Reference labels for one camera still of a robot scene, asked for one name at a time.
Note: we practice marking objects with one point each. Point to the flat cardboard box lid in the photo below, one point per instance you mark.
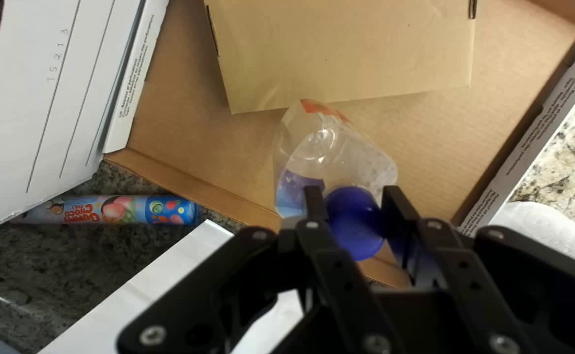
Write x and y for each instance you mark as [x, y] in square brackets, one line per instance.
[445, 143]

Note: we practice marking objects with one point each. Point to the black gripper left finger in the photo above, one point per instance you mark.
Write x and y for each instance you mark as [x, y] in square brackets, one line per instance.
[315, 239]

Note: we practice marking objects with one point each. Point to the white paper shopping bag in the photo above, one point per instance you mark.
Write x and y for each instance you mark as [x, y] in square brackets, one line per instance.
[96, 332]

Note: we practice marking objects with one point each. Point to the Fiji water bottle blue cap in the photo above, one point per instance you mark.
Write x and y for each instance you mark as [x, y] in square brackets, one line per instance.
[319, 147]

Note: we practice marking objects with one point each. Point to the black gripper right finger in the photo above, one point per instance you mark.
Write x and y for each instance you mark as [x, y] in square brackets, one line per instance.
[402, 233]

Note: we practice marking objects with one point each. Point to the white bigger storage box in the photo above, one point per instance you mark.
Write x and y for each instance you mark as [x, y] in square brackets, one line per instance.
[71, 76]

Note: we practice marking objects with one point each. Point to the small brown cardboard box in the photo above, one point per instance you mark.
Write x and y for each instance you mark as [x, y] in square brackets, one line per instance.
[274, 53]

